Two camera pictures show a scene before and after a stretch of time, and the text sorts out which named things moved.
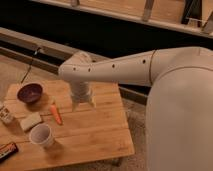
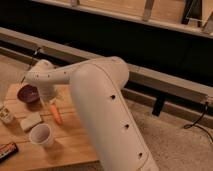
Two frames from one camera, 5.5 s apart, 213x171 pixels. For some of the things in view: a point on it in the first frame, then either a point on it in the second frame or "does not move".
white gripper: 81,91 -> 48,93
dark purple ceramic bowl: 30,92 does not move
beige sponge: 30,120 does not move
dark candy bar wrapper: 7,150 does not move
